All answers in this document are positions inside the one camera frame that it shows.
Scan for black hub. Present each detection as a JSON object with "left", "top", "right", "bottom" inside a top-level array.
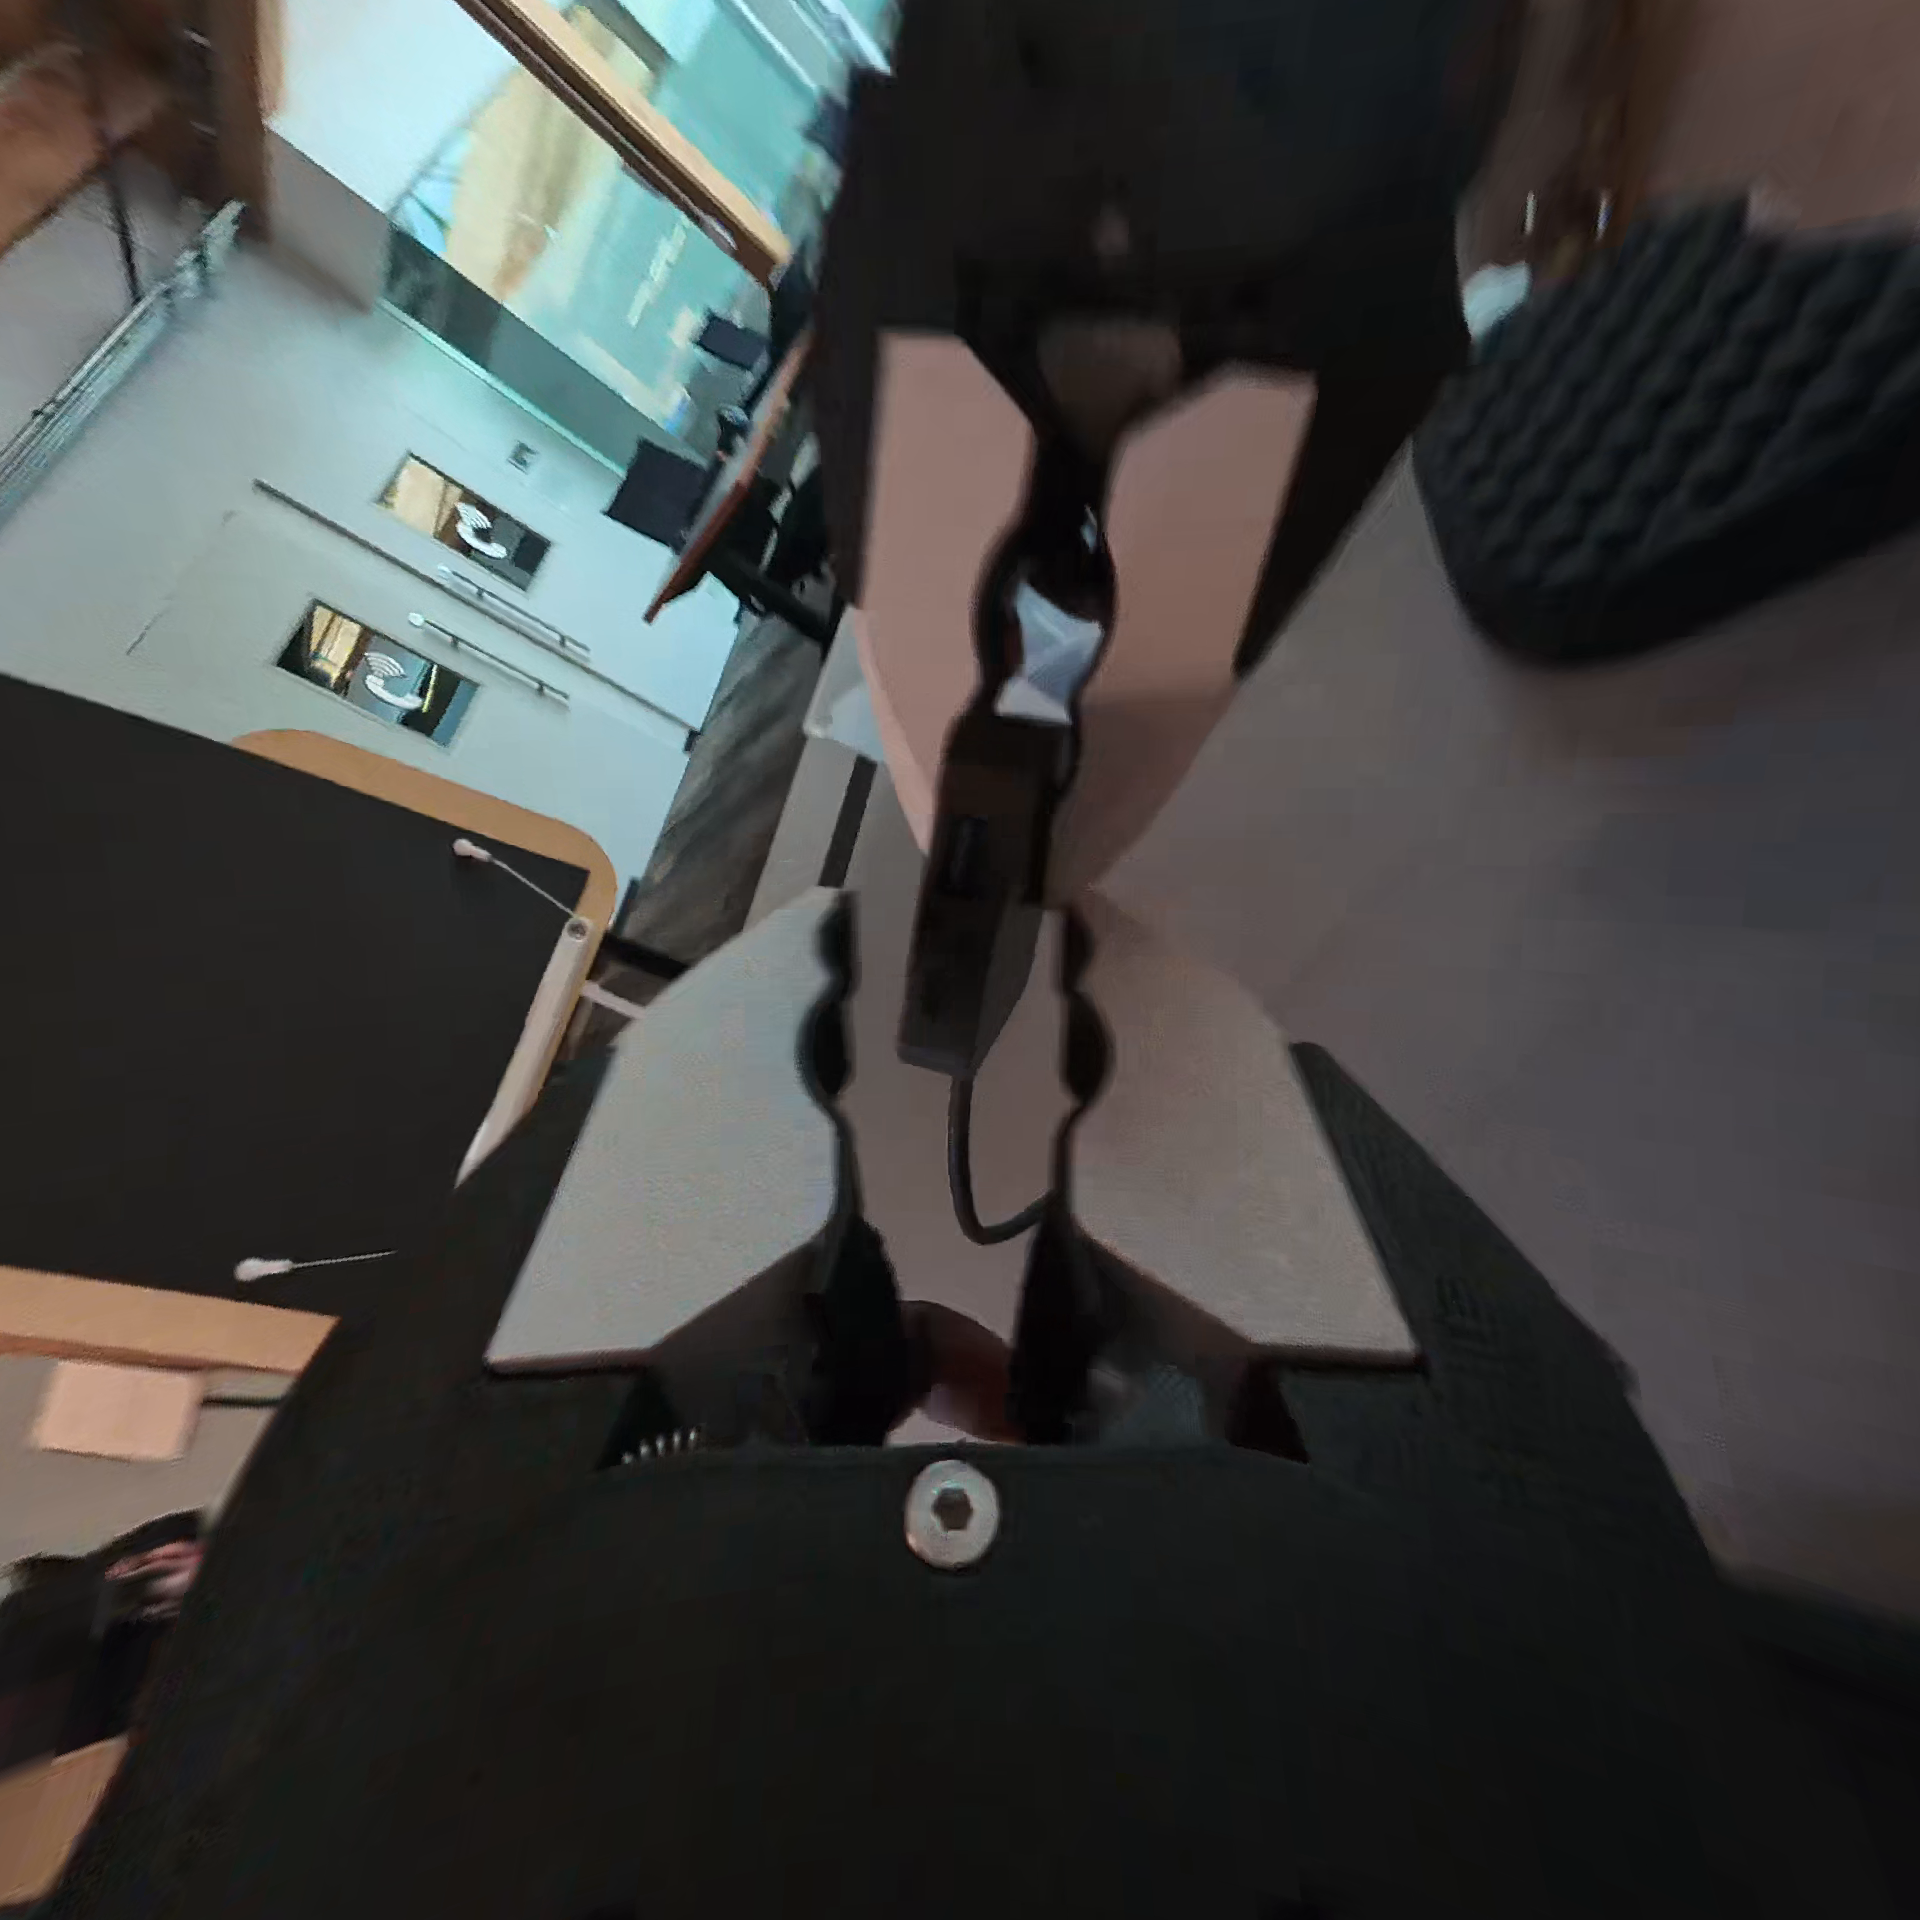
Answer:
[{"left": 896, "top": 576, "right": 1115, "bottom": 1077}]

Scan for grey desk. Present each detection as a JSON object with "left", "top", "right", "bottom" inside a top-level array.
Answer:
[{"left": 607, "top": 450, "right": 1920, "bottom": 1600}]

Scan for small white sign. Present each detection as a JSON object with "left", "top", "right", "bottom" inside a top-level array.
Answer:
[{"left": 30, "top": 1357, "right": 203, "bottom": 1466}]

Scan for black sheet wooden board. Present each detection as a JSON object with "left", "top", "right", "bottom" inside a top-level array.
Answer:
[{"left": 0, "top": 672, "right": 620, "bottom": 1373}]

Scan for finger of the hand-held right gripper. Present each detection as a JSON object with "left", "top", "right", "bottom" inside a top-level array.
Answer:
[
  {"left": 859, "top": 320, "right": 1055, "bottom": 846},
  {"left": 1047, "top": 363, "right": 1322, "bottom": 905}
]

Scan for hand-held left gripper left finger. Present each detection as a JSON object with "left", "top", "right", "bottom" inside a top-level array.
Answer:
[{"left": 484, "top": 886, "right": 906, "bottom": 1445}]

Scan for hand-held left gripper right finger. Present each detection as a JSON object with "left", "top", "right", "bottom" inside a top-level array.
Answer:
[{"left": 1008, "top": 891, "right": 1422, "bottom": 1445}]

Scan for person's left hand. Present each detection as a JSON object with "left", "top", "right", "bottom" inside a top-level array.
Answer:
[{"left": 896, "top": 1298, "right": 1032, "bottom": 1450}]

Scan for black wrist rest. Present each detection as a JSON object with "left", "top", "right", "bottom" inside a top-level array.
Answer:
[{"left": 1414, "top": 198, "right": 1920, "bottom": 665}]

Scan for door window sign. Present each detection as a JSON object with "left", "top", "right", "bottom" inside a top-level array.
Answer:
[
  {"left": 274, "top": 600, "right": 482, "bottom": 747},
  {"left": 375, "top": 454, "right": 552, "bottom": 589}
]

